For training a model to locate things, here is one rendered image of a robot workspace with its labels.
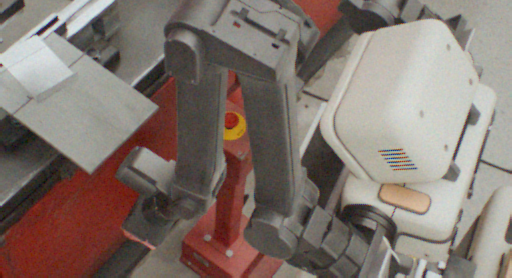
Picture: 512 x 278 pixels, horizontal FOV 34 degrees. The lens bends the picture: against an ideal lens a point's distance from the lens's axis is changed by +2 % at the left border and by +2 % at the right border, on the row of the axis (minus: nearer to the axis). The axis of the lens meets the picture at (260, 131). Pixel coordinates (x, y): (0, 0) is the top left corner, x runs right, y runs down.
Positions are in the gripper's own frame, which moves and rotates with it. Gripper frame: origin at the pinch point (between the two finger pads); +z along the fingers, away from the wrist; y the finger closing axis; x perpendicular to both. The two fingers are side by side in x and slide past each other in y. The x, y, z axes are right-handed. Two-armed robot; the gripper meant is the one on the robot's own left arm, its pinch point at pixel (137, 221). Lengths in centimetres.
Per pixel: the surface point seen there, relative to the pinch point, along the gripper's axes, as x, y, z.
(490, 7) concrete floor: 88, -170, 67
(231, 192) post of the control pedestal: 27, -39, 47
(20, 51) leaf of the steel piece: -31.9, -21.8, 15.6
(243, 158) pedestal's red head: 16.5, -31.4, 16.8
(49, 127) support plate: -20.2, -9.7, 9.9
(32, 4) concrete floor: -41, -98, 133
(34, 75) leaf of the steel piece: -27.4, -18.2, 13.3
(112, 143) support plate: -10.0, -11.5, 4.7
